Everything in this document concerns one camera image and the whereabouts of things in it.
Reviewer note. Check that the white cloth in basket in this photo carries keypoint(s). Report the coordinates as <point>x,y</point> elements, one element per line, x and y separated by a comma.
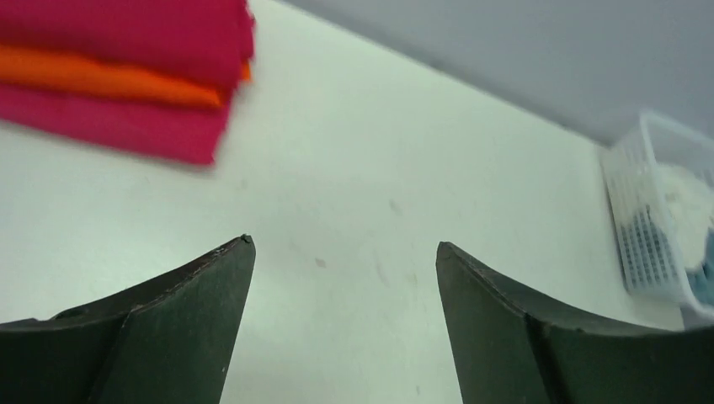
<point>689,201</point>

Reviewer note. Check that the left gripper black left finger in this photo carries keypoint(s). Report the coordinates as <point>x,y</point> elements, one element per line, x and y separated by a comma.
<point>169,339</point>

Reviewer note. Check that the red t-shirt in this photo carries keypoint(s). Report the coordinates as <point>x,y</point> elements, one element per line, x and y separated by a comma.
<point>205,41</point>

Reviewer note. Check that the folded pink t-shirt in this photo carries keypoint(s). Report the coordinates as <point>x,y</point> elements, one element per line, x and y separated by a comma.
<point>177,134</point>

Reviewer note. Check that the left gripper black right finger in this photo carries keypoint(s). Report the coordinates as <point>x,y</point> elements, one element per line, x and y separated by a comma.
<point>513,344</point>

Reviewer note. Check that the blue cloth in basket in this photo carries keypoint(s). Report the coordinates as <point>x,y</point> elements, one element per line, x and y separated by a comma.
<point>701,280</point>

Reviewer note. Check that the folded orange t-shirt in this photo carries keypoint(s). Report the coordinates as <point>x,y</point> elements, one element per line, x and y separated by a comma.
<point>65,72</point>

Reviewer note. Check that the white plastic basket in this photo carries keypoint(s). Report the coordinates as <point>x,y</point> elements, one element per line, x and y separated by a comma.
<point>652,262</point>

